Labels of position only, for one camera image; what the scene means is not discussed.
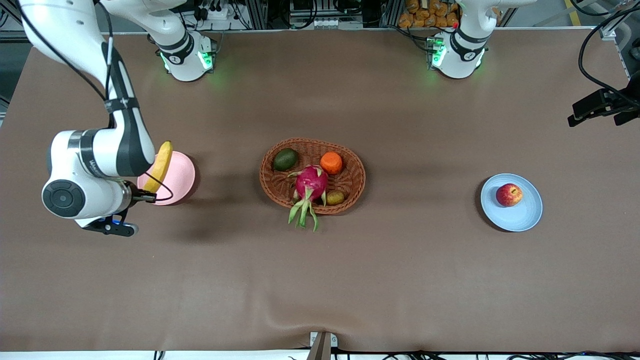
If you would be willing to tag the red yellow apple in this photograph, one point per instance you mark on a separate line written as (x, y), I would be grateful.
(509, 195)

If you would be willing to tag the orange fruit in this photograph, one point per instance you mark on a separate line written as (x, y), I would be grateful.
(331, 163)

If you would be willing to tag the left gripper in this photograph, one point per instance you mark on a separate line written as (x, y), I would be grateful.
(621, 98)

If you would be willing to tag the yellow banana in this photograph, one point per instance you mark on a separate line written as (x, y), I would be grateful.
(161, 165)

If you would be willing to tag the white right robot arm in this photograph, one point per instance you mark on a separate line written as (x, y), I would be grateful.
(75, 30)

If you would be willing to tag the grey electronics box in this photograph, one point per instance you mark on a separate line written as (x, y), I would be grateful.
(325, 22)

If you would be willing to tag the aluminium frame post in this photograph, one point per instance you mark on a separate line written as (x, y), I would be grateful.
(392, 12)
(257, 12)

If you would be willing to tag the pink dragon fruit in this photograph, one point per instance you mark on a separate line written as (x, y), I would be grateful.
(311, 182)

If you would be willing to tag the brown wicker basket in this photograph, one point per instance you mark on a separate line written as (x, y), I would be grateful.
(356, 172)

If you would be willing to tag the orange snack packets pile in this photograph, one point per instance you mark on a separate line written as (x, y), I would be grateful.
(425, 15)

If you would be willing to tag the grey metal bracket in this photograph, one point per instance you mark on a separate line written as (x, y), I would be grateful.
(322, 347)

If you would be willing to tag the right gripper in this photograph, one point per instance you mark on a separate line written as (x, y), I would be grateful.
(135, 193)

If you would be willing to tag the white power strip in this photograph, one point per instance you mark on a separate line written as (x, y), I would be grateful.
(215, 14)

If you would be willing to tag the green avocado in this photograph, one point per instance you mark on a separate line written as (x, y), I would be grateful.
(285, 160)

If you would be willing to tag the brown green kiwi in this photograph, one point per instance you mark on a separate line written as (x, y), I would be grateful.
(335, 197)

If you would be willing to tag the brown table cloth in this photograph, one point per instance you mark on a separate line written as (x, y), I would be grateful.
(320, 280)

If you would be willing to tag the light blue plate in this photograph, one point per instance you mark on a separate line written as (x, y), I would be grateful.
(515, 220)

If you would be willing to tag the aluminium frame rail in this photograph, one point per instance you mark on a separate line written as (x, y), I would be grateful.
(612, 32)
(10, 34)

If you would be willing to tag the pink plate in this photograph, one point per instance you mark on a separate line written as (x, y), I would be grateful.
(180, 180)

